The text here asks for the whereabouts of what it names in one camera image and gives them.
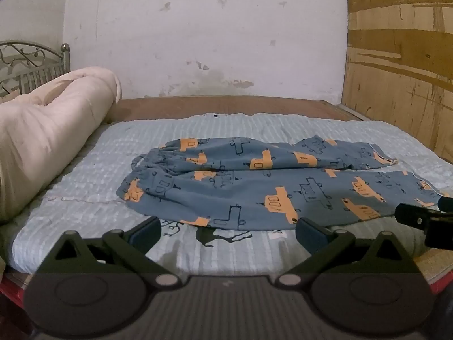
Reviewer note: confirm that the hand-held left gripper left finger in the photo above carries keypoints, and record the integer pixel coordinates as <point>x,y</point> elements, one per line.
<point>147,233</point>

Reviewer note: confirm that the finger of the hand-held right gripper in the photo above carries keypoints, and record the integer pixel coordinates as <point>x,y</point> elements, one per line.
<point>410,214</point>

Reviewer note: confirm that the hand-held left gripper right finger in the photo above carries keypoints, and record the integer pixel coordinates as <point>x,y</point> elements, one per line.
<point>311,235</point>

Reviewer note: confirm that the blue pants with orange print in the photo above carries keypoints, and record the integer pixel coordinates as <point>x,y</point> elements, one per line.
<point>247,184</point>

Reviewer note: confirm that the light blue quilted blanket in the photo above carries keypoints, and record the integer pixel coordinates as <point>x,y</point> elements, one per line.
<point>88,191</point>

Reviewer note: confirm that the rolled cream duvet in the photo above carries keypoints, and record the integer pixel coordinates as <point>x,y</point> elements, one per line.
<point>46,131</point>

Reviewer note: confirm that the metal scrollwork headboard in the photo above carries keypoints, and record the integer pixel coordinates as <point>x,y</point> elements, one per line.
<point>65,56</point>

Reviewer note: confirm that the plywood wall panel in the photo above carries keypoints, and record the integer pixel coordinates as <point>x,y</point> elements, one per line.
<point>396,78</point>

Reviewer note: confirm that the brown wooden bed frame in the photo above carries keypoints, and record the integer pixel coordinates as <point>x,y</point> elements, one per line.
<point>230,106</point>

